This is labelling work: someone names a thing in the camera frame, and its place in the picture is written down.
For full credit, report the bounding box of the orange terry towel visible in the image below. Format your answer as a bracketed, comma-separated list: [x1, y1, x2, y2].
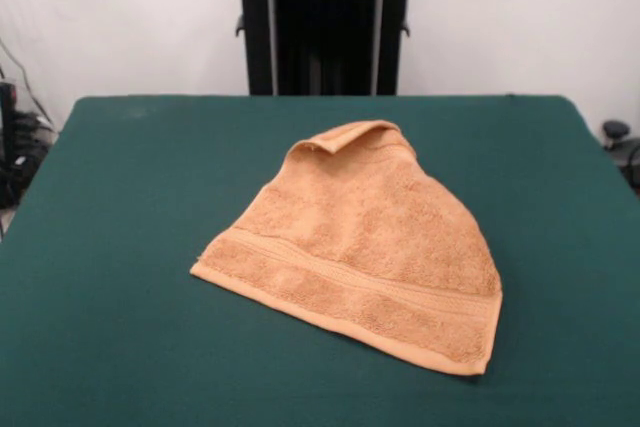
[188, 119, 503, 377]

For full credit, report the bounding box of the dark green table cloth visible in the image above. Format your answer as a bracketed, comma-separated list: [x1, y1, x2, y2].
[0, 94, 640, 427]

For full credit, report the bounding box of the black chair base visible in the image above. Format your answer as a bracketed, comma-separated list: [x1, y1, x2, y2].
[601, 119, 640, 198]

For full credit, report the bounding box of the black electronics box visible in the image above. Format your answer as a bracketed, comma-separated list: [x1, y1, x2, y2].
[0, 80, 18, 163]

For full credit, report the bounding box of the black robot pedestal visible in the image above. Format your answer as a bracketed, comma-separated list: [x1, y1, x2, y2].
[218, 0, 432, 96]

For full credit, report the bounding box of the black cable bundle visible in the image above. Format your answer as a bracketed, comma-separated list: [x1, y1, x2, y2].
[0, 110, 57, 208]

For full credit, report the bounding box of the grey wall cable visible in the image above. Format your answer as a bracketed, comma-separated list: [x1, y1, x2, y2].
[0, 39, 55, 128]

